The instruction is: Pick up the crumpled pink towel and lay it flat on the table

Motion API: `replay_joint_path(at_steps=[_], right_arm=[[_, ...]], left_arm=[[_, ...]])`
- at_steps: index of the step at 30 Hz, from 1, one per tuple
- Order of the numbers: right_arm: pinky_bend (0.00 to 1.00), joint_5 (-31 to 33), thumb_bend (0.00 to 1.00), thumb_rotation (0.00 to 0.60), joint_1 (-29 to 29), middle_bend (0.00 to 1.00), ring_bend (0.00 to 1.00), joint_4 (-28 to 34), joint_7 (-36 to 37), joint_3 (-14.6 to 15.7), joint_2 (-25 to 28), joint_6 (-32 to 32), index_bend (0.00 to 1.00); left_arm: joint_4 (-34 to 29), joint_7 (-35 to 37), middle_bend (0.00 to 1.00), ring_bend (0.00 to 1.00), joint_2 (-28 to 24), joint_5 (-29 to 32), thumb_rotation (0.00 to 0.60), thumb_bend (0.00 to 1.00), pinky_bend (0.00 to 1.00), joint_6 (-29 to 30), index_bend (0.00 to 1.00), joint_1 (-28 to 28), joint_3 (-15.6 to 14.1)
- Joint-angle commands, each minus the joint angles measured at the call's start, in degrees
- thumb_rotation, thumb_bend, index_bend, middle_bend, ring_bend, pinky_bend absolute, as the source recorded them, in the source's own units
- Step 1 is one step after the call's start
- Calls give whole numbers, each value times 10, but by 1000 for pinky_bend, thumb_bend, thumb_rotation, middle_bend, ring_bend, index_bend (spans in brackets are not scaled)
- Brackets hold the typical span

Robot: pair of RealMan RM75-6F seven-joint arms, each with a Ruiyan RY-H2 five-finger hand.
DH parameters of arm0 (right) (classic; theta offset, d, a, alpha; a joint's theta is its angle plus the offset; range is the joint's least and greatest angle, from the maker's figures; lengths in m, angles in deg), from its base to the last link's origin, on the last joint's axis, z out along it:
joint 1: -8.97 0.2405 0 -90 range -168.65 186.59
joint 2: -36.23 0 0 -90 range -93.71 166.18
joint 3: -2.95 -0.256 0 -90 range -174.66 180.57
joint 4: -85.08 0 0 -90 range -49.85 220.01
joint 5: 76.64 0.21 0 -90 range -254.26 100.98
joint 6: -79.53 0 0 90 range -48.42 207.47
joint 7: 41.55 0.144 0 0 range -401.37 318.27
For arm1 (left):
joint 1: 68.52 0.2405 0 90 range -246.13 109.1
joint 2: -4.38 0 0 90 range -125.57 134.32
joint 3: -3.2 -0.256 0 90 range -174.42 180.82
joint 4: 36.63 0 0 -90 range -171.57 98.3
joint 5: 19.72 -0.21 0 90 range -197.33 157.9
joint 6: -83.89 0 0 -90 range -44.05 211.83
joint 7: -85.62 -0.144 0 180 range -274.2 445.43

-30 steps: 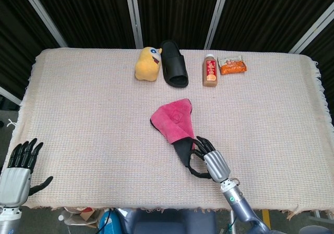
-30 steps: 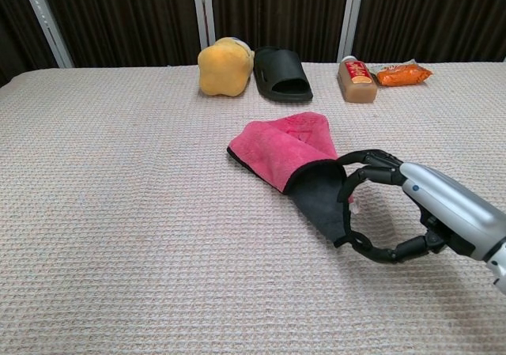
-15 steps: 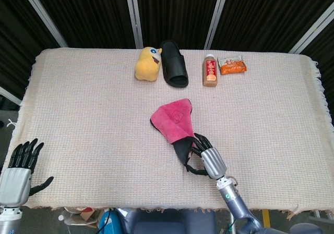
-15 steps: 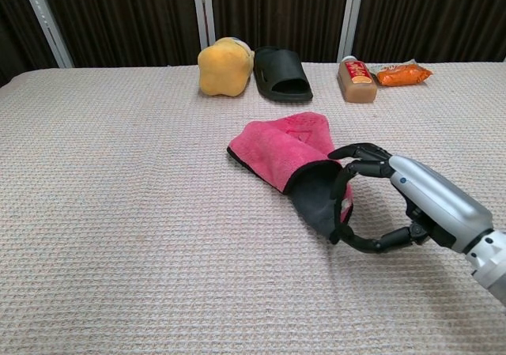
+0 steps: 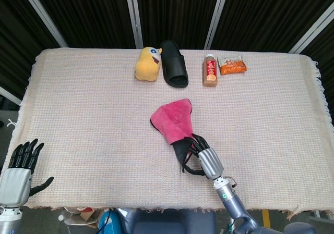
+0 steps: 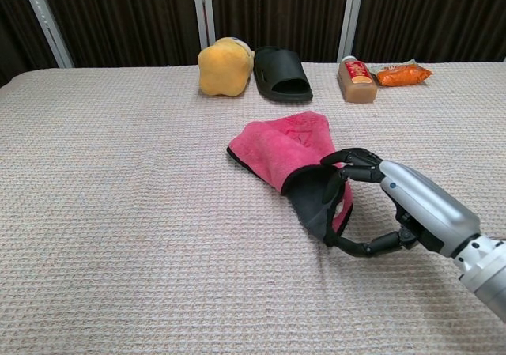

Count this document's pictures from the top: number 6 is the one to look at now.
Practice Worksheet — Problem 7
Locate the brown drink bottle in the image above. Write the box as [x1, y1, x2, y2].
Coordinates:
[337, 55, 379, 104]

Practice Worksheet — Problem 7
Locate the black rubber slipper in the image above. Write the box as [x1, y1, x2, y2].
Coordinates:
[252, 46, 314, 104]

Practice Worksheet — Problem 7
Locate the white partition frame post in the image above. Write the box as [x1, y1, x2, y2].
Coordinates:
[337, 0, 367, 64]
[191, 0, 217, 51]
[17, 0, 75, 69]

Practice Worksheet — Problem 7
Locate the yellow plush toy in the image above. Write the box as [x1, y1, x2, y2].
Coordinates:
[197, 36, 256, 96]

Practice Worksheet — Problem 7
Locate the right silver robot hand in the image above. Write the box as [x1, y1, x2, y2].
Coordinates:
[319, 148, 482, 259]

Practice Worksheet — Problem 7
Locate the beige woven tablecloth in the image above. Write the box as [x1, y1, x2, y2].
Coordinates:
[0, 60, 506, 355]

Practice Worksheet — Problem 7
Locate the pink and grey towel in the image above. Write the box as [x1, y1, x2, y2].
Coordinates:
[226, 111, 355, 249]

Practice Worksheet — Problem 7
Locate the orange snack packet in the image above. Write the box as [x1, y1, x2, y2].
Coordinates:
[369, 59, 434, 88]

